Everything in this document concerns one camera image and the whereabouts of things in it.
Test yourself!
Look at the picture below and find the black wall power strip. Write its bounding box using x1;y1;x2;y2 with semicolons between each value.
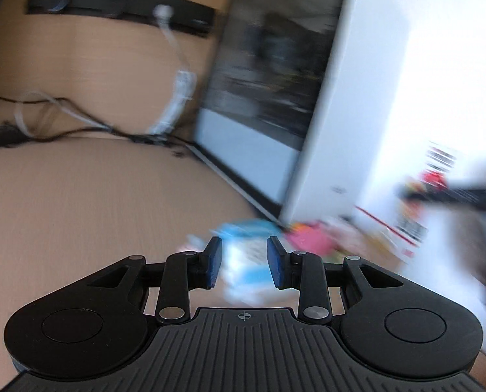
26;0;215;37

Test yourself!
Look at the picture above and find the black cable bundle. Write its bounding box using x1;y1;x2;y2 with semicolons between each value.
0;95;199;160

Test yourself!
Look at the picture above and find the white red printed card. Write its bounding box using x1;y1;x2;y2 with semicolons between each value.
354;142;456;262

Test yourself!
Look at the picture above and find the blue white wipes pack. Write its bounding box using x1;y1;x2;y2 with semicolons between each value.
192;219;297;307

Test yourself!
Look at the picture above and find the pink teal plush toy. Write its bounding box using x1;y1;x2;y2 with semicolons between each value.
285;221;337;257

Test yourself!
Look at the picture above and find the white computer tower case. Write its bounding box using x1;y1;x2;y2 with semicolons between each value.
192;0;409;226

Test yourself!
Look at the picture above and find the white power cable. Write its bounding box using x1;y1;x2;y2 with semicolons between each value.
13;4;199;137

